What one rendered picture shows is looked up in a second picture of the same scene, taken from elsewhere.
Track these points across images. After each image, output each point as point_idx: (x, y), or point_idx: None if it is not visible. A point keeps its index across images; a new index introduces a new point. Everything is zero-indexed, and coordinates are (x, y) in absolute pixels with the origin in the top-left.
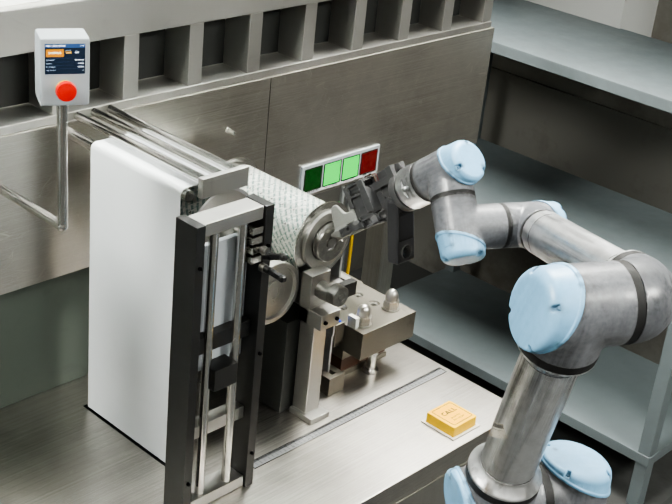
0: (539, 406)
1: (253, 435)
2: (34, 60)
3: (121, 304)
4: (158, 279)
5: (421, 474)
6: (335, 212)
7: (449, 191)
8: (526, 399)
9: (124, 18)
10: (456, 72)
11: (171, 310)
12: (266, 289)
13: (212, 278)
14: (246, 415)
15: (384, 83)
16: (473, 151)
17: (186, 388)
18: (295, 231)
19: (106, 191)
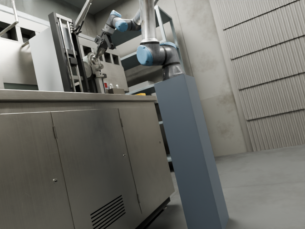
0: (148, 5)
1: (87, 84)
2: (12, 33)
3: (44, 72)
4: (51, 54)
5: (136, 96)
6: (94, 49)
7: (115, 17)
8: (144, 5)
9: (34, 27)
10: (118, 73)
11: (56, 58)
12: (78, 42)
13: (61, 30)
14: (84, 78)
15: (103, 68)
16: (117, 12)
17: (62, 57)
18: (86, 57)
19: (34, 47)
